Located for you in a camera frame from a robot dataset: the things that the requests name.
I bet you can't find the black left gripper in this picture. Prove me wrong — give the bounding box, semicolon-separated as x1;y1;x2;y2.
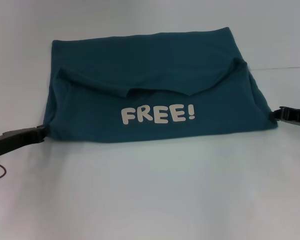
0;124;49;158

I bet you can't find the blue teal shirt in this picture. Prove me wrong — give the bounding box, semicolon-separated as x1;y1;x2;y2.
43;26;280;145

